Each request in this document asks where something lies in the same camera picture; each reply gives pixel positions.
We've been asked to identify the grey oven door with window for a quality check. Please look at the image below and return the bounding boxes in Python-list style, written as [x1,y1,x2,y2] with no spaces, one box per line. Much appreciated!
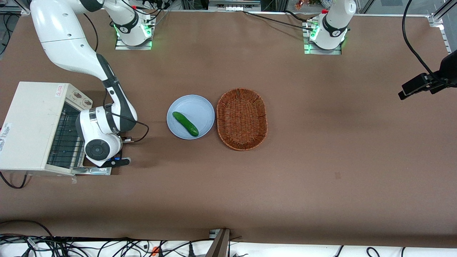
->
[73,157,112,176]

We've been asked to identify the white toaster oven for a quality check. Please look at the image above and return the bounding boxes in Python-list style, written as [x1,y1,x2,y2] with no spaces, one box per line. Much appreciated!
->
[0,81,94,176]

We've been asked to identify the green cucumber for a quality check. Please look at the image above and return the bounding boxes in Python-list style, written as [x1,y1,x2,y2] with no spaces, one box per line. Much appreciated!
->
[172,111,199,137]

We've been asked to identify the light blue round plate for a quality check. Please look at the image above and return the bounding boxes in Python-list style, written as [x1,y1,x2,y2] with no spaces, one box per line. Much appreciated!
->
[166,94,215,140]

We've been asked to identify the oval brown wicker basket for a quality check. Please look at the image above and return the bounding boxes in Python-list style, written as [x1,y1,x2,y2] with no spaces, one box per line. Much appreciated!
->
[216,88,268,151]

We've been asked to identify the grey metal equipment box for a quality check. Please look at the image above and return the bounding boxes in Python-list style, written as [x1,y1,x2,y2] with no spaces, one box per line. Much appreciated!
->
[208,0,262,11]

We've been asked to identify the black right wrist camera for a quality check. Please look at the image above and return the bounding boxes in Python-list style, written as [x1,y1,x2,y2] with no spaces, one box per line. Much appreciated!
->
[105,156,131,168]

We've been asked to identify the wire oven rack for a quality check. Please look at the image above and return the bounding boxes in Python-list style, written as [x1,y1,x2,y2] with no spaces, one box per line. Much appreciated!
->
[46,104,86,168]

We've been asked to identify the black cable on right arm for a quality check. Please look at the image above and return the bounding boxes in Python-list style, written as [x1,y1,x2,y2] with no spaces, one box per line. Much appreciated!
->
[83,12,150,143]

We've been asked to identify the tangled black cables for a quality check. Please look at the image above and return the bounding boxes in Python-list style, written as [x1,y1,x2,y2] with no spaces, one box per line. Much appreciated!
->
[0,234,215,257]

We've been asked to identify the black oven power cord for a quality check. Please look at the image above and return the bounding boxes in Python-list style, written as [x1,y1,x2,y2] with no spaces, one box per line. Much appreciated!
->
[0,171,28,190]

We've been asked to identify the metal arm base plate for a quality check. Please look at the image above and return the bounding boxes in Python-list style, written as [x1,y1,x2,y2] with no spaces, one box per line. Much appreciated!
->
[303,20,342,55]
[115,20,154,51]

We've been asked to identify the dark metal stand post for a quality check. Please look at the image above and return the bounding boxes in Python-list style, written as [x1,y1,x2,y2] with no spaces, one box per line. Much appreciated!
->
[206,228,231,257]

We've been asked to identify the long black table cable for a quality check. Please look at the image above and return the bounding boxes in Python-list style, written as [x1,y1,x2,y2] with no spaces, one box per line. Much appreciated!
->
[242,10,315,31]

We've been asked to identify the black camera on mount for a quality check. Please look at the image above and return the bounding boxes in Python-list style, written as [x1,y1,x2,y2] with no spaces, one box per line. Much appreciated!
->
[398,50,457,101]

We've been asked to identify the black camera cable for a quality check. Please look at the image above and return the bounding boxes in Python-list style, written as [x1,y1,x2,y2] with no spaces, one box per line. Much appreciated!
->
[402,0,441,81]

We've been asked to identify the aluminium frame profile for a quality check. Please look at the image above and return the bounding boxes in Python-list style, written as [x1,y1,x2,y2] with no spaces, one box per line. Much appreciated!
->
[427,0,457,45]

